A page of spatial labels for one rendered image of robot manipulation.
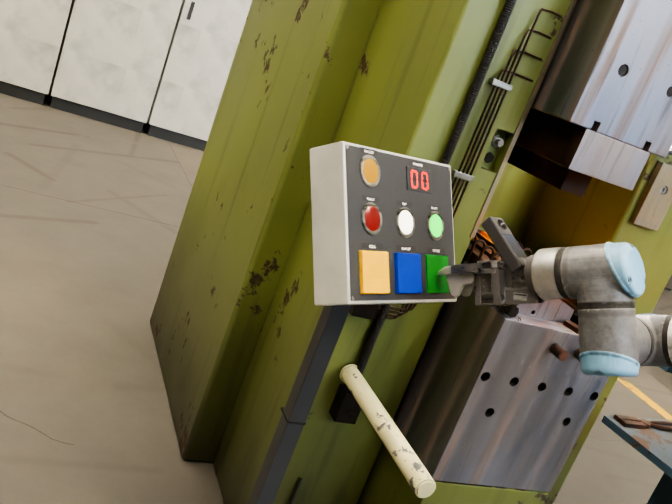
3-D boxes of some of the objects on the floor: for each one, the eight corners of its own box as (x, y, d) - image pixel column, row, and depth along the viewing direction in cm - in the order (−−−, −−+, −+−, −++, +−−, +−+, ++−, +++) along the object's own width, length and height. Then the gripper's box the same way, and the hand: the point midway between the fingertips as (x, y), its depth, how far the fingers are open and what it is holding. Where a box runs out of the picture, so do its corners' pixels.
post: (217, 644, 172) (387, 215, 144) (200, 644, 171) (370, 210, 142) (214, 629, 176) (380, 209, 148) (198, 629, 174) (362, 204, 146)
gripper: (529, 303, 128) (427, 307, 142) (553, 302, 135) (452, 306, 149) (527, 253, 129) (425, 261, 143) (550, 255, 135) (450, 263, 149)
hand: (444, 269), depth 145 cm, fingers closed
